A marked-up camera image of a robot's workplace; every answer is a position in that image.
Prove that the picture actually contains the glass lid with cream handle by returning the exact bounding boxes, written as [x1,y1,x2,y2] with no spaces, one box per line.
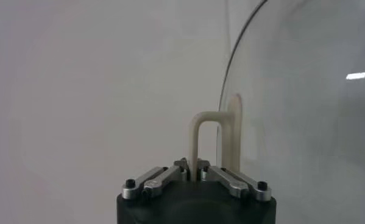
[188,0,365,224]

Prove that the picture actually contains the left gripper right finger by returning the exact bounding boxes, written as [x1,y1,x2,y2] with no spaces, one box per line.
[196,158,274,202]

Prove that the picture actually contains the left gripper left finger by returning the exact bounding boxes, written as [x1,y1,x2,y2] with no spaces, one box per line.
[121,157,190,201]

